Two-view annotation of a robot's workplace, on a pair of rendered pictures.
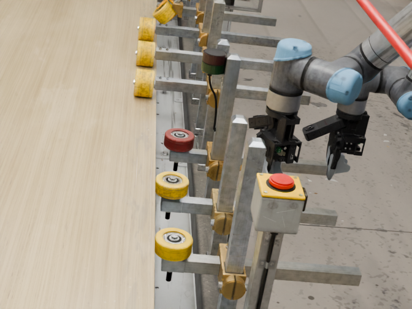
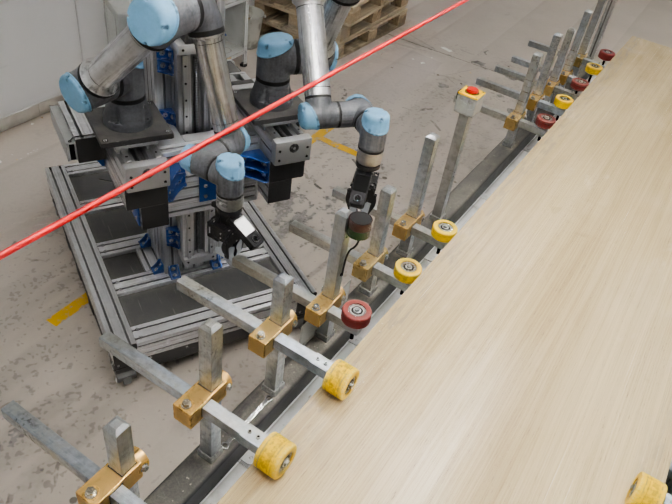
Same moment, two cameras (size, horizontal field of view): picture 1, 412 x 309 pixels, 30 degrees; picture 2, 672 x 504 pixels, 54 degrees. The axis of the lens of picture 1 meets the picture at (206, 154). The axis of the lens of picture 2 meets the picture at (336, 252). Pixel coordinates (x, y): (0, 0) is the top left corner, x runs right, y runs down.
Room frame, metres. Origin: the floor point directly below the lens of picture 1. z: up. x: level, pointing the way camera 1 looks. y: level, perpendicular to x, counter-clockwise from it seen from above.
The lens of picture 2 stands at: (2.93, 0.71, 2.13)
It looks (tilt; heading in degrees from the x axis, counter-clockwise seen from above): 40 degrees down; 214
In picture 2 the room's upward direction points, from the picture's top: 9 degrees clockwise
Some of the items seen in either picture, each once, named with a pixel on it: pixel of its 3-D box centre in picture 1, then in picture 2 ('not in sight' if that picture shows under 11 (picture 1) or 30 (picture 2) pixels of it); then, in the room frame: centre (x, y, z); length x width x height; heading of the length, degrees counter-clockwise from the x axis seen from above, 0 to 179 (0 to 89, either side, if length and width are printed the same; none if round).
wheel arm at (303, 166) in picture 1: (247, 162); (295, 293); (1.88, -0.12, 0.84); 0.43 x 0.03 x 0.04; 97
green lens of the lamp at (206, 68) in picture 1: (213, 65); (358, 229); (1.82, 0.02, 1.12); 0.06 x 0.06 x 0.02
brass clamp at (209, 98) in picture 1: (214, 91); (273, 330); (2.10, 0.00, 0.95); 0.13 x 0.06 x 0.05; 7
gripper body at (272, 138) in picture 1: (279, 133); (365, 177); (1.57, -0.16, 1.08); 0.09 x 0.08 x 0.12; 28
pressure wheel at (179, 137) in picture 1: (177, 151); (354, 323); (1.86, 0.08, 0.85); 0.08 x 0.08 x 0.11
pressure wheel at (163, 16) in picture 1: (164, 12); not in sight; (2.84, 0.24, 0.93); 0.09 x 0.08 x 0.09; 97
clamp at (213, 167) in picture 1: (214, 160); (326, 304); (1.85, -0.03, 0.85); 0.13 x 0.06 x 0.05; 7
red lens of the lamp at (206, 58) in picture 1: (214, 56); (360, 221); (1.82, 0.02, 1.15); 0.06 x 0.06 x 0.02
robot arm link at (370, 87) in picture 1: (359, 76); (229, 175); (1.91, -0.37, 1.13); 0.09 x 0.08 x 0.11; 99
